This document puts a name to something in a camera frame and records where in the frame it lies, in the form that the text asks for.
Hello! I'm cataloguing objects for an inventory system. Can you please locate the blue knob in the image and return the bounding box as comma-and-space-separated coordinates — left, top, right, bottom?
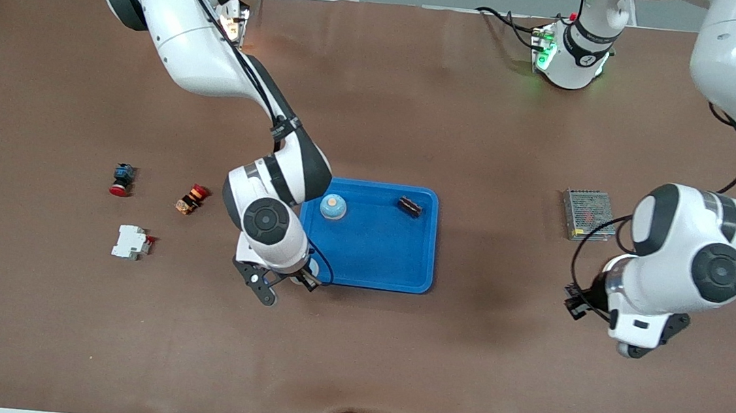
318, 192, 349, 222

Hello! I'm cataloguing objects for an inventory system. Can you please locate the tall brown electrolytic capacitor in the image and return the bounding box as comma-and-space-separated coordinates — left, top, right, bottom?
397, 195, 426, 219

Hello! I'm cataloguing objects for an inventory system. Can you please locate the blue plastic tray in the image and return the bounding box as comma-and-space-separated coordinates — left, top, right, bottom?
292, 174, 444, 296

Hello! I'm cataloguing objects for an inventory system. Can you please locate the brown table mat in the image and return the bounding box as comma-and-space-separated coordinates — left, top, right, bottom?
0, 0, 736, 413

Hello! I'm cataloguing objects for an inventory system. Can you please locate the perforated metal power supply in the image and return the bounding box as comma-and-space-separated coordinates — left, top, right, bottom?
558, 187, 620, 246

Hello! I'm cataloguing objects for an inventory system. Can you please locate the white circuit breaker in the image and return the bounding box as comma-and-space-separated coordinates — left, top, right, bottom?
110, 224, 157, 263

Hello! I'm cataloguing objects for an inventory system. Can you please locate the blue red push button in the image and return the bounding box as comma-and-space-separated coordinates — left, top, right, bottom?
109, 163, 137, 198

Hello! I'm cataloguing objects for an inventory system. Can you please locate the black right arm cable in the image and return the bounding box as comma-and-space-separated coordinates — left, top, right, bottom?
139, 0, 365, 289

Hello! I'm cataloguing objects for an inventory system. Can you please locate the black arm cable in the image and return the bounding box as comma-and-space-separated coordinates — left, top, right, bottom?
139, 0, 365, 289
566, 86, 736, 321

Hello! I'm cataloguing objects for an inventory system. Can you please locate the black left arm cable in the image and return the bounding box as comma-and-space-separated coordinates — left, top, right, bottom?
566, 86, 736, 321

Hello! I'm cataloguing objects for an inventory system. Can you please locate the orange red emergency switch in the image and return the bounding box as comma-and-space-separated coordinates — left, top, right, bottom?
174, 182, 212, 218

